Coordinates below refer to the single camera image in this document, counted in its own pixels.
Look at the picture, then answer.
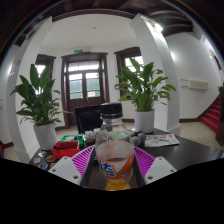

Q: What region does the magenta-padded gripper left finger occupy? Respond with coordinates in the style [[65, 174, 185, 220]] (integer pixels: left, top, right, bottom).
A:
[[48, 144, 98, 188]]

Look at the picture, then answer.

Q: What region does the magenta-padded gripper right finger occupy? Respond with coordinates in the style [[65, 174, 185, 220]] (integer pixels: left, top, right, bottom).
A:
[[133, 145, 178, 188]]

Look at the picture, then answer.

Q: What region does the clear orange-labelled drink bottle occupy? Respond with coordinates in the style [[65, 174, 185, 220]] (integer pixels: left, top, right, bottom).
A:
[[94, 102, 135, 192]]

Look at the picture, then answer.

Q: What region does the red box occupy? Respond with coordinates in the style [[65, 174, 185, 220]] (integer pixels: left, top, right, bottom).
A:
[[51, 140, 81, 160]]

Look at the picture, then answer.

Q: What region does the grey round plush toy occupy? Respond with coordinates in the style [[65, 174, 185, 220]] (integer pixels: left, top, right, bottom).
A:
[[130, 132, 147, 147]]

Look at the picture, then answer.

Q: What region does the green box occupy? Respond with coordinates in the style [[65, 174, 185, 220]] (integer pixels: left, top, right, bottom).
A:
[[59, 133, 86, 148]]

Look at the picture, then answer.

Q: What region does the basket of white items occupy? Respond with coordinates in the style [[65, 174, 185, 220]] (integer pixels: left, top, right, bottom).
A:
[[83, 127, 103, 148]]

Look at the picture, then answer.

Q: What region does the printed magazine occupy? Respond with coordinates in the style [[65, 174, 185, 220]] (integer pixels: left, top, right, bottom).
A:
[[144, 133, 181, 148]]

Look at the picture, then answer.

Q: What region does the small potted green plant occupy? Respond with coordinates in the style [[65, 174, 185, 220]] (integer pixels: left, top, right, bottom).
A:
[[114, 57, 177, 134]]

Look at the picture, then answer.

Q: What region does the large potted green plant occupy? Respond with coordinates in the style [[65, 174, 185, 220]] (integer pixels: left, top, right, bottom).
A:
[[9, 63, 73, 151]]

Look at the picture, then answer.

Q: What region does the dark wooden double door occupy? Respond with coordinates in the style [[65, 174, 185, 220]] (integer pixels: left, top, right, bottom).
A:
[[60, 52, 110, 128]]

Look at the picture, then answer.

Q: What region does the red carpeted staircase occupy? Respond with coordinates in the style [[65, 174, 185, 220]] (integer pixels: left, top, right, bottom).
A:
[[200, 96, 224, 134]]

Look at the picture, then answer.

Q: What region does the wide dark-framed window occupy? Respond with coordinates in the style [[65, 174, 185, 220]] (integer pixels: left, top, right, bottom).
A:
[[114, 46, 144, 101]]

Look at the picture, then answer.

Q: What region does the narrow dark-framed window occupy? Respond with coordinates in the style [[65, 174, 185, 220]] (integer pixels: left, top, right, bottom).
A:
[[34, 54, 57, 98]]

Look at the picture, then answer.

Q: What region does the long white wall unit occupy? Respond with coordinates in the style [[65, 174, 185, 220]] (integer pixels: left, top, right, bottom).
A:
[[180, 78, 210, 90]]

